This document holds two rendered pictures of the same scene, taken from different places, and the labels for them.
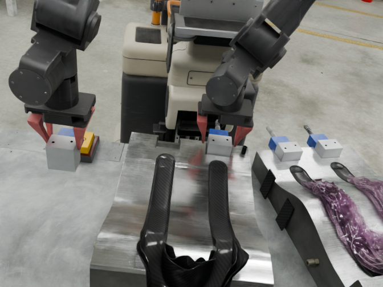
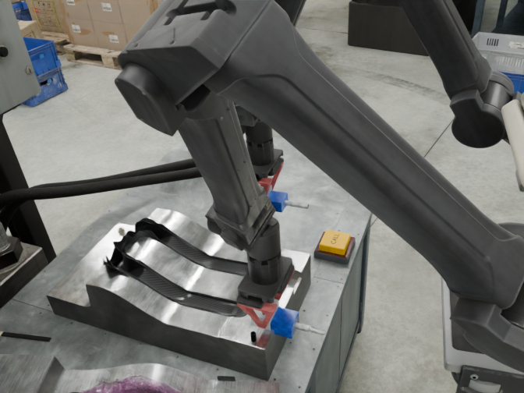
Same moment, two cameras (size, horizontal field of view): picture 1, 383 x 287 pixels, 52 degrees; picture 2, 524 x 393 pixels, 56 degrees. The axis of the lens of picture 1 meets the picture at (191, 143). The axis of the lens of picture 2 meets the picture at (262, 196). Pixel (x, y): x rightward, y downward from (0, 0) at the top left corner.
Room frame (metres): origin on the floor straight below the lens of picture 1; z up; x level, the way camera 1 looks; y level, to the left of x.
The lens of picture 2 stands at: (0.98, -0.61, 1.59)
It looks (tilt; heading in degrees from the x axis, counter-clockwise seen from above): 35 degrees down; 118
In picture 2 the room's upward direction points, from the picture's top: 5 degrees counter-clockwise
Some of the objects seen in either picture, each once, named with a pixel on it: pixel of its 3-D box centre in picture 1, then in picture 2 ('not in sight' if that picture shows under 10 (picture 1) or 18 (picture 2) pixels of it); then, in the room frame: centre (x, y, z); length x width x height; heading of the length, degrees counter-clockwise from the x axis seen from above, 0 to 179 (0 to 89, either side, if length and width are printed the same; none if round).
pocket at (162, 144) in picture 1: (167, 149); (287, 284); (0.67, 0.05, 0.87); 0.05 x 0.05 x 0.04; 3
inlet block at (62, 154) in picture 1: (70, 137); (281, 202); (0.58, 0.23, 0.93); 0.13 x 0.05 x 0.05; 3
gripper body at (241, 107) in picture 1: (228, 96); (264, 265); (0.68, -0.06, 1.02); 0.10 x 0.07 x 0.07; 94
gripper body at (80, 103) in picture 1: (60, 90); (260, 151); (0.54, 0.23, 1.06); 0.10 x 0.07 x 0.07; 93
